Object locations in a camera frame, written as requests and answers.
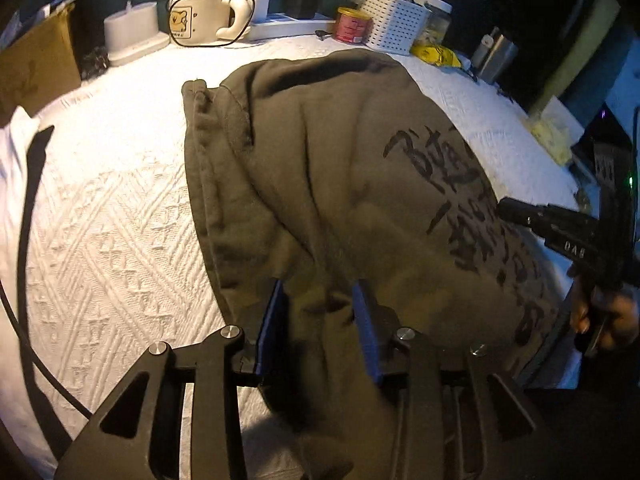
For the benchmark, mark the glass jar white lid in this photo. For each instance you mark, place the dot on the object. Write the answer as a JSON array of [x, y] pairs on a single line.
[[435, 22]]

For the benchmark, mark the yellow patterned tissue box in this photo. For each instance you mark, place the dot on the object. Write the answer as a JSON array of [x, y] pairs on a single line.
[[552, 132]]

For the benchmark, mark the red tin can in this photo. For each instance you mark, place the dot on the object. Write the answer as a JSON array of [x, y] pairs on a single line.
[[352, 27]]

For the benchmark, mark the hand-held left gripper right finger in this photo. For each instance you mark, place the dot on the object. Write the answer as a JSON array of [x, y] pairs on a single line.
[[365, 330]]

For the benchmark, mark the white desk lamp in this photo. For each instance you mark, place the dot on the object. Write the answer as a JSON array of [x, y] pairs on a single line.
[[132, 35]]

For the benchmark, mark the white power strip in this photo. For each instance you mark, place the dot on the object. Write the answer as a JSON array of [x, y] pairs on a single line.
[[285, 27]]

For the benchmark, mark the white perforated basket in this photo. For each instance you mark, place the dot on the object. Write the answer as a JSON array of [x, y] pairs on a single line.
[[395, 22]]

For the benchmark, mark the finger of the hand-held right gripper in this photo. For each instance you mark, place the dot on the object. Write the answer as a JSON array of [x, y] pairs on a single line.
[[525, 217]]

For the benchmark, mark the black power adapter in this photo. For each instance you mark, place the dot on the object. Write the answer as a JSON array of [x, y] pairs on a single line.
[[304, 2]]

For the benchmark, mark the person's right hand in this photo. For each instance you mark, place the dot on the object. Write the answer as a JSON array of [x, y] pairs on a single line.
[[625, 320]]

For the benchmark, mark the cream printed mug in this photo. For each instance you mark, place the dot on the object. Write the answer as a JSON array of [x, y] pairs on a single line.
[[200, 15]]

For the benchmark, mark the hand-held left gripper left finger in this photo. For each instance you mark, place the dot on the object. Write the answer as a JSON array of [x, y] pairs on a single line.
[[267, 340]]

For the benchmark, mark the white textured table cloth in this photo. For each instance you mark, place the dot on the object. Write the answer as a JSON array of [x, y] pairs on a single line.
[[125, 210]]

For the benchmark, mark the yellow snack packet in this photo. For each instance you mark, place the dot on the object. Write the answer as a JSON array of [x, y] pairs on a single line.
[[437, 55]]

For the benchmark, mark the steel tumbler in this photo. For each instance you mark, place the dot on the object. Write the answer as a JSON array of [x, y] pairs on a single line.
[[495, 57]]

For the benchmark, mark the brown printed t-shirt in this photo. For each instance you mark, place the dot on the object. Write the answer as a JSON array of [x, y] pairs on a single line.
[[325, 185]]

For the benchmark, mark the cardboard box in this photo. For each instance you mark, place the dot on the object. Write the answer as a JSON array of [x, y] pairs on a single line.
[[40, 60]]

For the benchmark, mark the black electronic device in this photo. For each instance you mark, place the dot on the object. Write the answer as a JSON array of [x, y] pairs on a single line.
[[602, 160]]

